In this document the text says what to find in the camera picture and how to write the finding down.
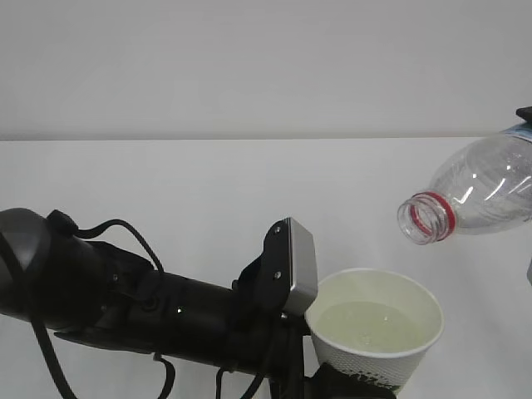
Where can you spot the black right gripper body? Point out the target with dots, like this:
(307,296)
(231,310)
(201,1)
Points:
(525,113)

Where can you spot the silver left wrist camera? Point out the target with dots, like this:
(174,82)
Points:
(303,277)

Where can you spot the clear water bottle red label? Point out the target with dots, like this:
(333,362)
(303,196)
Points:
(483,188)

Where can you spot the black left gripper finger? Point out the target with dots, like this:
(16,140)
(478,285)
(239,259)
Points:
(329,383)

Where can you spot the white paper cup green logo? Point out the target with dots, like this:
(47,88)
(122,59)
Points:
(374,325)

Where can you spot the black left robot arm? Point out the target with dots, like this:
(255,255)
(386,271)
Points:
(68,283)

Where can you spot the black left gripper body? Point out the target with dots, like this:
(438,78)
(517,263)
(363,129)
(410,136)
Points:
(265,331)

